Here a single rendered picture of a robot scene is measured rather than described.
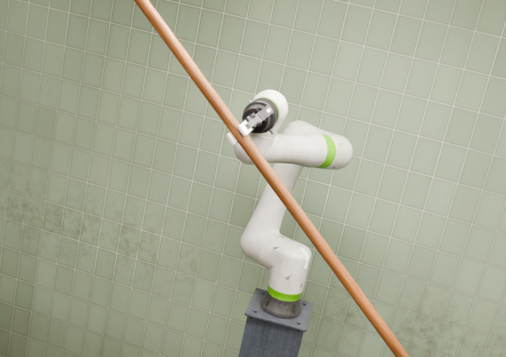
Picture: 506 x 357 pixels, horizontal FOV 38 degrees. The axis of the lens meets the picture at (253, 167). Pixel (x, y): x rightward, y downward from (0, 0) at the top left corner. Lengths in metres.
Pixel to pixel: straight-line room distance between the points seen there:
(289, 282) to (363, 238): 0.71
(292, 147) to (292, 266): 0.46
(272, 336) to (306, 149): 0.68
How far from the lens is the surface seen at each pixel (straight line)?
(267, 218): 2.63
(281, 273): 2.56
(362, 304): 1.91
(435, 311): 3.30
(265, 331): 2.62
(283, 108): 2.14
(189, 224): 3.38
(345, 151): 2.51
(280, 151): 2.25
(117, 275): 3.61
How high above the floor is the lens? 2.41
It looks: 17 degrees down
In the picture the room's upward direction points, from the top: 12 degrees clockwise
